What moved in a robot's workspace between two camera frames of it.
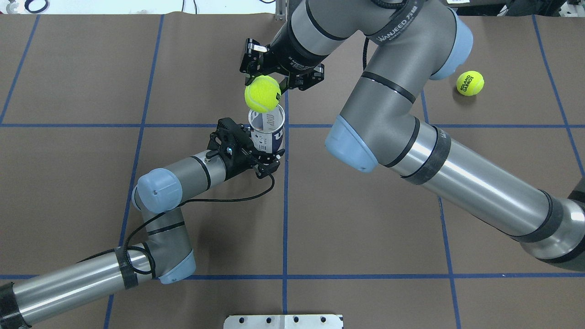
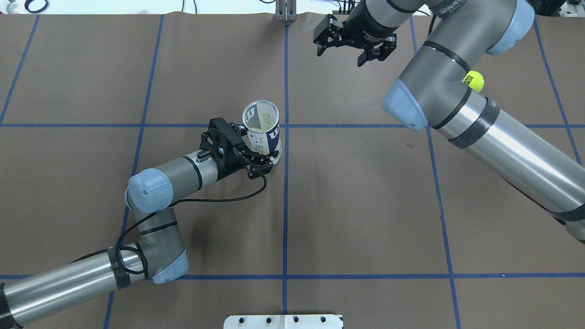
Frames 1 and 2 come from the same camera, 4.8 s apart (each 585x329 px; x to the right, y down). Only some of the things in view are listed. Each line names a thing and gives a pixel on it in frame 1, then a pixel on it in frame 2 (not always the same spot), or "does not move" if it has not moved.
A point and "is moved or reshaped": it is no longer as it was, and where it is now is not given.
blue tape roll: [28, 2] does not move
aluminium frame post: [281, 10] does not move
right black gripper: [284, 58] -> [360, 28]
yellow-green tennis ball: [470, 83] does not move
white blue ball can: [267, 129] is moved or reshaped
